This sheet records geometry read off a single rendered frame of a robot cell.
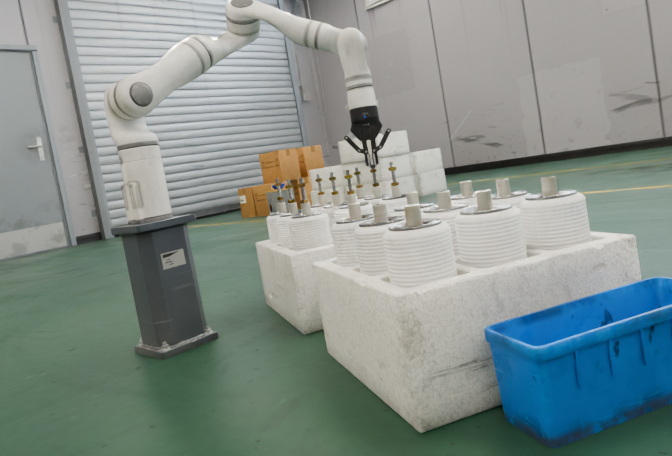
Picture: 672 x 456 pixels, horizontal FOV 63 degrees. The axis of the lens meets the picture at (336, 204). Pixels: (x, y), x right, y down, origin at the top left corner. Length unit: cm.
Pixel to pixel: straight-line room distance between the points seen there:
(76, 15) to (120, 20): 49
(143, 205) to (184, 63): 36
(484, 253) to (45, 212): 586
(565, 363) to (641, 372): 11
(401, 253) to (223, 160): 664
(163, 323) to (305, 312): 32
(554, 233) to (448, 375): 27
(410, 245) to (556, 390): 24
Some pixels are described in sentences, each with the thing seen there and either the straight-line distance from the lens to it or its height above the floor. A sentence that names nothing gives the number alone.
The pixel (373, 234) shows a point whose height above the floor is 24.
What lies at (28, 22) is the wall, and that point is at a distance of 680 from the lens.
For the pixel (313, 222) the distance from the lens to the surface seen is 125.
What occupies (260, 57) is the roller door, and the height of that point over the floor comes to 203.
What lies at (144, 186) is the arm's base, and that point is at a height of 38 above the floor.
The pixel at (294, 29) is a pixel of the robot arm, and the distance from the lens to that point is 152.
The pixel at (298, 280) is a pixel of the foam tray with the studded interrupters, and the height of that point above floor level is 12.
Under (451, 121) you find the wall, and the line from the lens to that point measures 724.
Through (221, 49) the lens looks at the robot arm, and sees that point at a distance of 150.
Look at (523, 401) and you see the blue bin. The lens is 72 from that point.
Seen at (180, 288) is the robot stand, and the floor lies 14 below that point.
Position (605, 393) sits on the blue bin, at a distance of 74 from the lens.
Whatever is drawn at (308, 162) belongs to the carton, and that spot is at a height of 44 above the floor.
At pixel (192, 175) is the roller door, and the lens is 707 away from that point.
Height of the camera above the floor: 35
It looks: 4 degrees down
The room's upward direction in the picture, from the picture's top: 10 degrees counter-clockwise
